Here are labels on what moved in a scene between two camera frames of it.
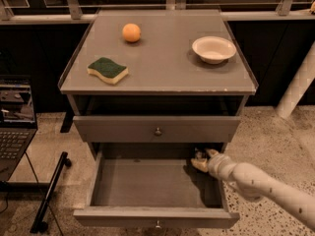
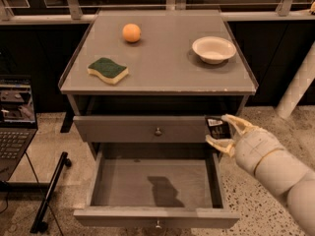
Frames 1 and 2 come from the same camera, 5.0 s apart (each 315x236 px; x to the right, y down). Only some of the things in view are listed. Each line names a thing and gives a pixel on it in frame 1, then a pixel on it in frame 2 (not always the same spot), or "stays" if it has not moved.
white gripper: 216,165 -> 256,147
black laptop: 18,123 stays
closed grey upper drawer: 157,129 stays
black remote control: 201,154 -> 218,127
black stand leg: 39,225 stays
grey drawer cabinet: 151,89 stays
